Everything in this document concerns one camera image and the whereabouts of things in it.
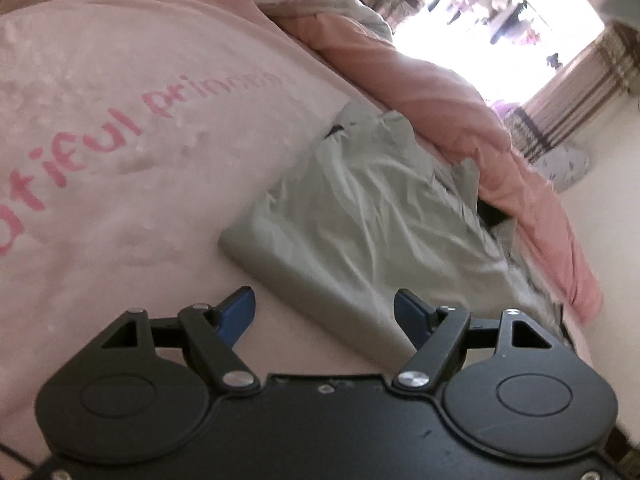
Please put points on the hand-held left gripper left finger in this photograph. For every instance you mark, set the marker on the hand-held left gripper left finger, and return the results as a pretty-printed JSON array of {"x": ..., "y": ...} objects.
[{"x": 240, "y": 310}]

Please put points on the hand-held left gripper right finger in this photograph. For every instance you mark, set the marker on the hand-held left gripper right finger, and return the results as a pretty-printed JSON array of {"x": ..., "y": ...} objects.
[{"x": 410, "y": 310}]

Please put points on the grey and black jacket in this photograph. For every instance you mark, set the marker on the grey and black jacket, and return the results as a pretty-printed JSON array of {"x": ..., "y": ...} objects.
[{"x": 350, "y": 220}]

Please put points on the row of hanging clothes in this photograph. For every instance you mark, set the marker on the row of hanging clothes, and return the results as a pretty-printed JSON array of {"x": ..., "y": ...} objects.
[{"x": 505, "y": 10}]

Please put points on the pink printed blanket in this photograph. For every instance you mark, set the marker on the pink printed blanket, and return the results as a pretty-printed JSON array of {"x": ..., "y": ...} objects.
[{"x": 125, "y": 210}]

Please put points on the white patterned fan cover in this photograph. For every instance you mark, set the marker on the white patterned fan cover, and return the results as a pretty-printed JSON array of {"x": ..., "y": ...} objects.
[{"x": 562, "y": 165}]

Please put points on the pink duvet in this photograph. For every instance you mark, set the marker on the pink duvet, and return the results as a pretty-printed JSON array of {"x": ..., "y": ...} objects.
[{"x": 440, "y": 90}]

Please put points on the purple cloth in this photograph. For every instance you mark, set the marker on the purple cloth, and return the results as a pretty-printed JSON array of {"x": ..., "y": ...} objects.
[{"x": 505, "y": 109}]

